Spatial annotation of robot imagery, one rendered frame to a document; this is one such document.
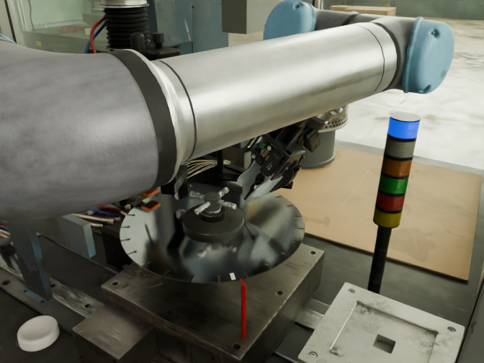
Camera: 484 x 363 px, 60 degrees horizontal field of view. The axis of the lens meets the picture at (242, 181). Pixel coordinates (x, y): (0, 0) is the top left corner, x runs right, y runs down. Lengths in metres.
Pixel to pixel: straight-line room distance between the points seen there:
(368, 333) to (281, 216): 0.26
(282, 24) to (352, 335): 0.43
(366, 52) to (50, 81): 0.27
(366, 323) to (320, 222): 0.52
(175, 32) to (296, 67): 0.60
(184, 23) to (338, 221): 0.63
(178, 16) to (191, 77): 0.64
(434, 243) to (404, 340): 0.52
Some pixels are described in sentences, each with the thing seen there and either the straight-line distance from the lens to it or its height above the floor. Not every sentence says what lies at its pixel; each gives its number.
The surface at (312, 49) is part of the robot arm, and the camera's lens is 0.37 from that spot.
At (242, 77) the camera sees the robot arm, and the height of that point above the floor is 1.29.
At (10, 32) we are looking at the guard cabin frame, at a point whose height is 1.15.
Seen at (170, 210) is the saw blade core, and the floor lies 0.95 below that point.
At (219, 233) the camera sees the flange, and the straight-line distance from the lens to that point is 0.72.
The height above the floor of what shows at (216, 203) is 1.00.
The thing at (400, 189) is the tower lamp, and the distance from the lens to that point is 0.73.
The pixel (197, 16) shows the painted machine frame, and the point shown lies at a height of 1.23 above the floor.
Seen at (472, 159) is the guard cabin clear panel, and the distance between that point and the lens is 1.70.
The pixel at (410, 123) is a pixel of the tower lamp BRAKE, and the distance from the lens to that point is 0.69.
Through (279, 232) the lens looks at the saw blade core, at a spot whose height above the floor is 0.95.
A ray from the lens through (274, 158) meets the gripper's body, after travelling 0.67.
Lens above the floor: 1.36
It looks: 27 degrees down
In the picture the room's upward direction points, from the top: straight up
